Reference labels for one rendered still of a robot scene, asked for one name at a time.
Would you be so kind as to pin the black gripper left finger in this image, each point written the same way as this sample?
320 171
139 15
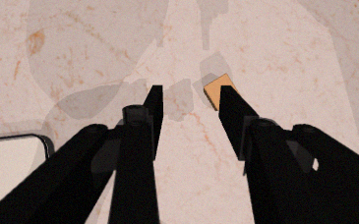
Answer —
63 189

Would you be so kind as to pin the orange block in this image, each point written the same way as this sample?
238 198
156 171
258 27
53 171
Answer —
212 90

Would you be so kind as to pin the white tray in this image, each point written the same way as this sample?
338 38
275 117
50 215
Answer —
19 156

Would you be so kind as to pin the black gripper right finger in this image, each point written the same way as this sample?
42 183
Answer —
280 186

